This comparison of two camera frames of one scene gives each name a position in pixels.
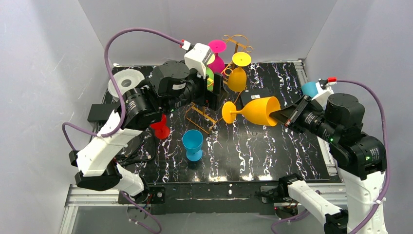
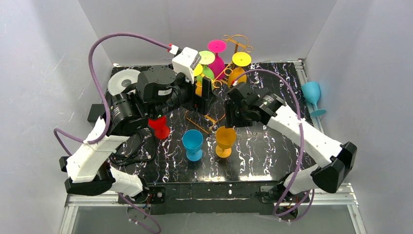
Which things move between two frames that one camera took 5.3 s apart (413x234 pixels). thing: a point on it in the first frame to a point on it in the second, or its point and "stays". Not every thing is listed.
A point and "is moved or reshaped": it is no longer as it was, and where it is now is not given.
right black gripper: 294,114 to 233,112
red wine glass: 161,130 stays
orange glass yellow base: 257,111 is moved or reshaped
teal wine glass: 309,88 stays
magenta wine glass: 218,65 stays
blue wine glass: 193,142 stays
